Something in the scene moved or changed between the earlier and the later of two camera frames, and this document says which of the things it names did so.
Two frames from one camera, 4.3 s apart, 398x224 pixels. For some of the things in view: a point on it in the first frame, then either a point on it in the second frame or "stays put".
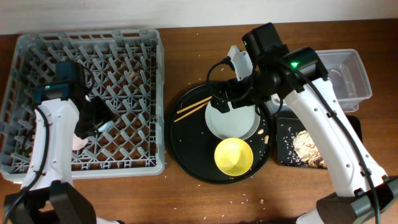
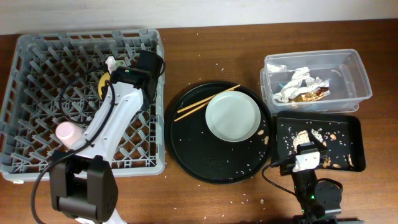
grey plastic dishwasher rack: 127,69 stays put
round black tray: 192,146 stays put
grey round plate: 241,122 stays put
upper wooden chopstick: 194,104 stays put
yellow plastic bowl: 233,157 → 105,77
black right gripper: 239,99 → 287,168
